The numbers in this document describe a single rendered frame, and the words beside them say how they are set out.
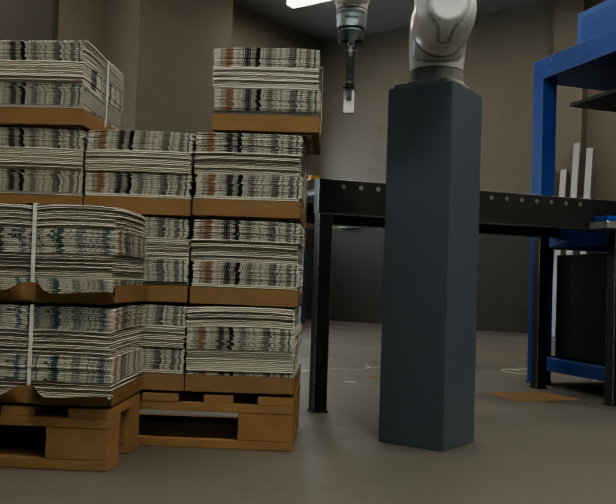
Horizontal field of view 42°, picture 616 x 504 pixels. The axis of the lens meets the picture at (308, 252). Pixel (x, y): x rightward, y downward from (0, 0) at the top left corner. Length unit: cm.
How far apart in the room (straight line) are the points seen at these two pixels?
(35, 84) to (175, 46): 539
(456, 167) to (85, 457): 121
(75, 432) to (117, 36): 589
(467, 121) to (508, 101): 653
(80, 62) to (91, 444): 100
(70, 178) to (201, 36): 577
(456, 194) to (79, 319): 105
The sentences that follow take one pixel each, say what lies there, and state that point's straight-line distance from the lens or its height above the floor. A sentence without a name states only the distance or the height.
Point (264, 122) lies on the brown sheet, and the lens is 217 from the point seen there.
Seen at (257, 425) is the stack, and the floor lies 6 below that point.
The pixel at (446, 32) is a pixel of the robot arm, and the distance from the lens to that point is 217.
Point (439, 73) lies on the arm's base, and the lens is 234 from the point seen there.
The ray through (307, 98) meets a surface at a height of 93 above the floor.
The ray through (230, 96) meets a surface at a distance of 219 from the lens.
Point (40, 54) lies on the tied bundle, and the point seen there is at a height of 102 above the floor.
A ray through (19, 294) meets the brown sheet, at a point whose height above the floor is 39.
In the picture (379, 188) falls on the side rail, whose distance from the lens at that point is 286.
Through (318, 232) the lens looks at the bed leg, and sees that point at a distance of 277.
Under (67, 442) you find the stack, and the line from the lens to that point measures 195.
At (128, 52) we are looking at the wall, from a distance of 741.
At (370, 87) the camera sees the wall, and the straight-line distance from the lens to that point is 971.
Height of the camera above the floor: 44
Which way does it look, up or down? 2 degrees up
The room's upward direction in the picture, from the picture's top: 2 degrees clockwise
